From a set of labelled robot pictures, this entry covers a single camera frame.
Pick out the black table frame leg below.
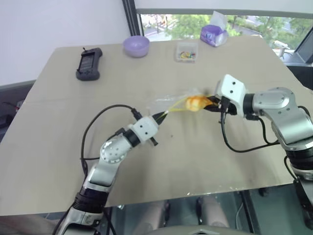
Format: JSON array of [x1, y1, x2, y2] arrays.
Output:
[[238, 189, 258, 235]]

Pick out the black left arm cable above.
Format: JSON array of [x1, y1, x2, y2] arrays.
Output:
[[80, 104, 144, 177]]

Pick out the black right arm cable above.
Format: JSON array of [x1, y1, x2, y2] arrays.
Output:
[[218, 97, 286, 153]]

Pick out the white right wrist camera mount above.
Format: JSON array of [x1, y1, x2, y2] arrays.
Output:
[[214, 74, 246, 109]]

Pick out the round golden crosshatched bread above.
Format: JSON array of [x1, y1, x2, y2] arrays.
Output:
[[185, 94, 209, 112]]

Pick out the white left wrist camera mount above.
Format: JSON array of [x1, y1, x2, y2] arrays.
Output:
[[129, 116, 159, 143]]

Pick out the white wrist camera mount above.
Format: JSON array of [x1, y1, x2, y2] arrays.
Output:
[[214, 74, 246, 109], [129, 116, 159, 143]]

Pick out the purple plastic bowl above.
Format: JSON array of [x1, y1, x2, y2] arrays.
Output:
[[122, 35, 150, 58]]

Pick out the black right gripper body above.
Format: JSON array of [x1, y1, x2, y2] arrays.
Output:
[[215, 95, 237, 115]]

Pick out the black handheld controller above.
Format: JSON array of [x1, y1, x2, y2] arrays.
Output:
[[75, 47, 103, 81]]

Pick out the grey robot chest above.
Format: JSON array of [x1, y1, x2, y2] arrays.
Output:
[[143, 224, 248, 235]]

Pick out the dark window frame pillar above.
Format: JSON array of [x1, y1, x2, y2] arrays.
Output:
[[121, 0, 145, 38]]

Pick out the white cable under table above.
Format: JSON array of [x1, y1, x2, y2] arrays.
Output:
[[235, 202, 246, 235]]

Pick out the black monitor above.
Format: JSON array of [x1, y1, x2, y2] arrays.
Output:
[[285, 28, 313, 87]]

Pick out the grey rounded robot leg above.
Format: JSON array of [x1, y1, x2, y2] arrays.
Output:
[[197, 195, 230, 229], [138, 200, 170, 226]]

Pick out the clear box of colourful pins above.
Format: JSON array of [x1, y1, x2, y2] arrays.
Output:
[[174, 42, 198, 64]]

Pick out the purple tissue pack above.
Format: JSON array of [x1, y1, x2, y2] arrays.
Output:
[[200, 10, 229, 48]]

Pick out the white device on stand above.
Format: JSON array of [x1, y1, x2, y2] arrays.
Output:
[[272, 40, 291, 59]]

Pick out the clear yellow-zip plastic bag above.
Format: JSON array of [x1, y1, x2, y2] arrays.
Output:
[[146, 87, 211, 116]]

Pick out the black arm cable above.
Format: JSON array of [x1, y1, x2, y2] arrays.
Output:
[[218, 97, 286, 153], [80, 104, 144, 177]]

